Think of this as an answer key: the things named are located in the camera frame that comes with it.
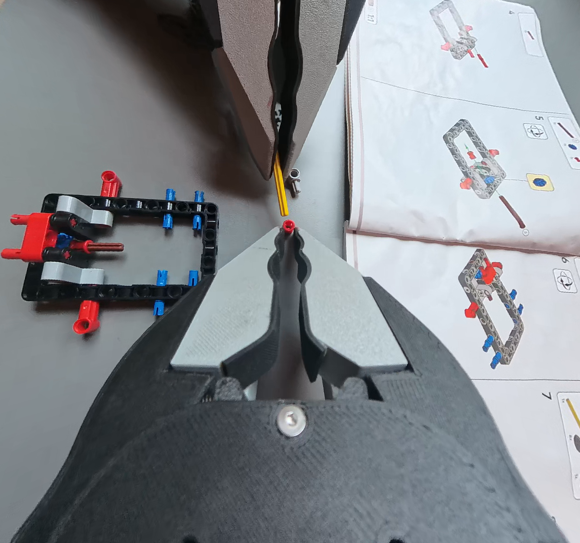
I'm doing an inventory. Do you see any yellow lego axle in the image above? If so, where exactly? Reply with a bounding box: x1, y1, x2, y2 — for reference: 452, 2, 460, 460
272, 151, 290, 218

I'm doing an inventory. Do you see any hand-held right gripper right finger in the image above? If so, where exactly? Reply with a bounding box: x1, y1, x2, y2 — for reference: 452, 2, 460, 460
292, 228, 410, 383

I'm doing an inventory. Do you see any black lego frame assembly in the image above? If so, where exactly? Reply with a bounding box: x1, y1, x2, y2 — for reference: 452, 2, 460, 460
0, 169, 219, 335

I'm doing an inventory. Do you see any white lego instruction booklet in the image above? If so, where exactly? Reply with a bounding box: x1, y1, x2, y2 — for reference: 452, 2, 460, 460
344, 0, 580, 507

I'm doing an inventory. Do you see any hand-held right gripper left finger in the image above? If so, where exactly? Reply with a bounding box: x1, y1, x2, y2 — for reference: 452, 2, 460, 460
170, 226, 287, 387

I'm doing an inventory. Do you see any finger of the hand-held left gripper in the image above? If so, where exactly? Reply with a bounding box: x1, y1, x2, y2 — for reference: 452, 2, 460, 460
276, 0, 354, 165
211, 0, 284, 181

